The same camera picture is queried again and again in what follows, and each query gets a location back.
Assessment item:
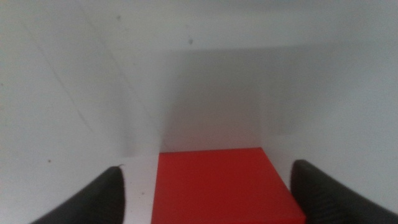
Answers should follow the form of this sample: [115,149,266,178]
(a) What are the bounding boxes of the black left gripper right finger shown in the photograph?
[290,159,398,224]

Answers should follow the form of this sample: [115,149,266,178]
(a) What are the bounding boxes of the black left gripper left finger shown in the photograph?
[29,166,126,224]

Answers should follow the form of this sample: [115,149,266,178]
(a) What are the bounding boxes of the red cube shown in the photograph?
[151,147,307,224]

